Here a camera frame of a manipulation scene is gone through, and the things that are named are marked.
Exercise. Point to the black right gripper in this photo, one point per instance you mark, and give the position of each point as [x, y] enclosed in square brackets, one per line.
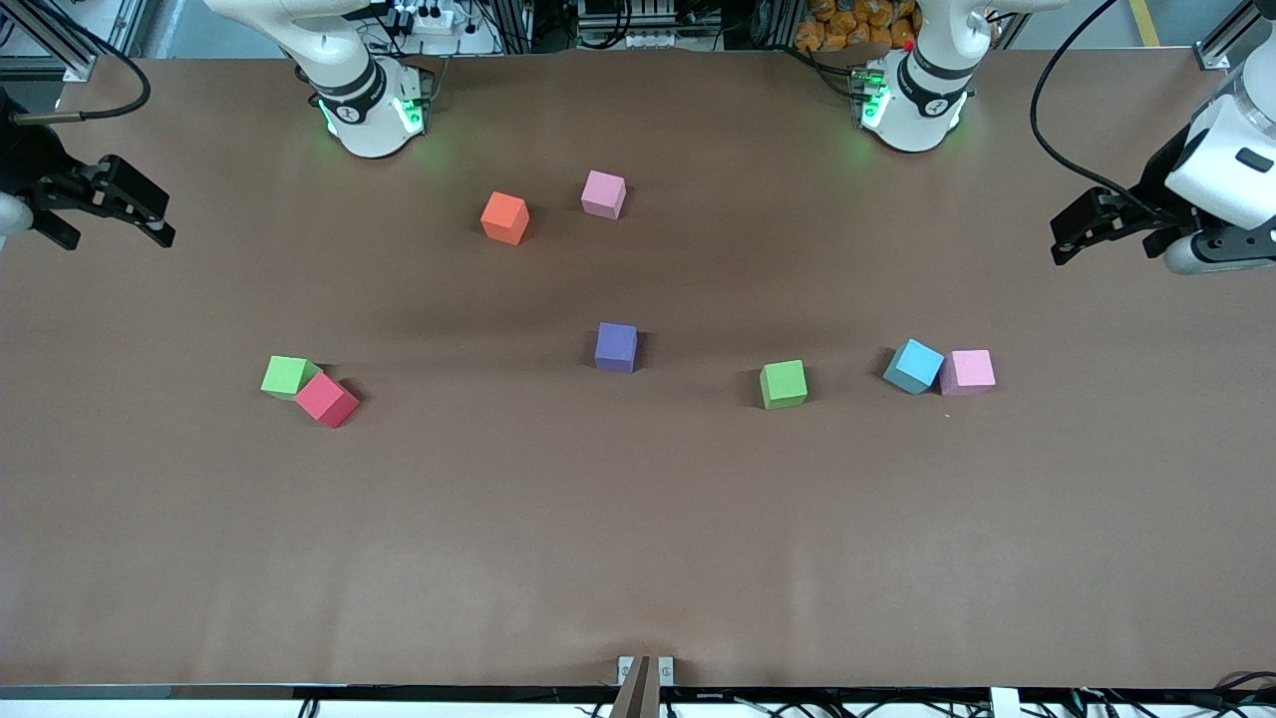
[28, 163]

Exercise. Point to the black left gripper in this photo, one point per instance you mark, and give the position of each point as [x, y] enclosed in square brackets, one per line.
[1154, 191]

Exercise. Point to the green foam cube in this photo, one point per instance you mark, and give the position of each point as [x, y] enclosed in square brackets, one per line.
[784, 385]
[284, 375]

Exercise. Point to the red foam cube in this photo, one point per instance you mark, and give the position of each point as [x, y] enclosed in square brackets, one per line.
[326, 399]

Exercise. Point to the lilac pink foam cube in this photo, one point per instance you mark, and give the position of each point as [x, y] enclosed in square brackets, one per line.
[603, 194]

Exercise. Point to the purple foam cube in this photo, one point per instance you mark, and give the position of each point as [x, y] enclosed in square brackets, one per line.
[616, 347]

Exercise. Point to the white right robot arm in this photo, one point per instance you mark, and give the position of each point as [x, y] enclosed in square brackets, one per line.
[369, 120]

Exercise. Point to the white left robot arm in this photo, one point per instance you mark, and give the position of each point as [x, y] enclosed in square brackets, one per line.
[912, 120]

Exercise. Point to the blue foam cube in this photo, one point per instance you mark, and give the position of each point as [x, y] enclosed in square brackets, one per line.
[913, 365]

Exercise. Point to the pile of orange packets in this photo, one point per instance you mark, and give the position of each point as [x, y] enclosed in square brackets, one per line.
[847, 25]

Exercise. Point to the white power strip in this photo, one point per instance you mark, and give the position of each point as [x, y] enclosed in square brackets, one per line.
[429, 18]

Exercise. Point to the orange foam cube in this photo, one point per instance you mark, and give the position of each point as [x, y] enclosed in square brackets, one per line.
[503, 219]

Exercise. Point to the black equipment rack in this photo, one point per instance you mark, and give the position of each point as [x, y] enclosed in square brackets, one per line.
[648, 20]

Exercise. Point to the brown paper table cover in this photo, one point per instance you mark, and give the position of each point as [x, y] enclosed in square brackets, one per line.
[638, 519]

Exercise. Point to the dark aluminium post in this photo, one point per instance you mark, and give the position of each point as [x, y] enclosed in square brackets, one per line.
[503, 25]

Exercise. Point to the metal bracket with post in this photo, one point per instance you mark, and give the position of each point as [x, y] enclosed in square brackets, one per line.
[638, 688]

